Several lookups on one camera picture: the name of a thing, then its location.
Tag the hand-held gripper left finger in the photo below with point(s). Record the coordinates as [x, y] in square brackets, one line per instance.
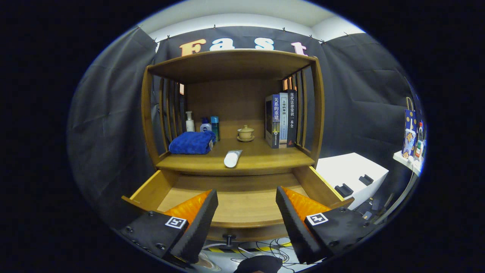
[199, 227]

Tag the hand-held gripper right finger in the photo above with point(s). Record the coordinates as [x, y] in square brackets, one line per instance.
[293, 223]

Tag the wooden drawer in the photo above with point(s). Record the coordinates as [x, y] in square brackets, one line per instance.
[242, 204]

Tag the white cosmetic tube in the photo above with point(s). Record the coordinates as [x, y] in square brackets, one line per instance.
[232, 159]

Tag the wooden countertop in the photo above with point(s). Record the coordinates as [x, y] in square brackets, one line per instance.
[265, 157]

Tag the white box cabinet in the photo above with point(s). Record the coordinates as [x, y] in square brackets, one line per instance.
[352, 167]

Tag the wooden cabinet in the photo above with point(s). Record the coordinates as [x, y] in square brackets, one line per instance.
[231, 98]

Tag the dark rounded object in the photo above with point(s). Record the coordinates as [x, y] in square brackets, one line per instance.
[259, 264]

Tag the black plastic holder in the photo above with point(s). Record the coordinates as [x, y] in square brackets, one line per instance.
[343, 190]
[366, 179]

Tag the blue folded towel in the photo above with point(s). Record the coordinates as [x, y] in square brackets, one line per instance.
[191, 143]

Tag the white bottle with blue cap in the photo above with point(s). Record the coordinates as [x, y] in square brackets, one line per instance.
[205, 127]

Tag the teal bottle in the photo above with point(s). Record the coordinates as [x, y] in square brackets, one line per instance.
[215, 127]

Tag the beige lidded teacup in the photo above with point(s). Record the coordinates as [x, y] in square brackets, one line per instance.
[246, 133]

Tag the white pump bottle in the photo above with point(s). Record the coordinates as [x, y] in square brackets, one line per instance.
[190, 124]

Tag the blue spine book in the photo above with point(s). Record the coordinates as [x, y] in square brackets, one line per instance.
[274, 121]

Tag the patterned paper cup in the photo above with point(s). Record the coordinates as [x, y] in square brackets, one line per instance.
[409, 142]

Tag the red label water bottle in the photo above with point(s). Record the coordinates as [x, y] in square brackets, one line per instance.
[419, 142]

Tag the blue dotted paper bag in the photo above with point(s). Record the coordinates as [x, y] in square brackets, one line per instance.
[410, 117]

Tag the white wall shelf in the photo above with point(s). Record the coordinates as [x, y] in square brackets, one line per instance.
[403, 159]

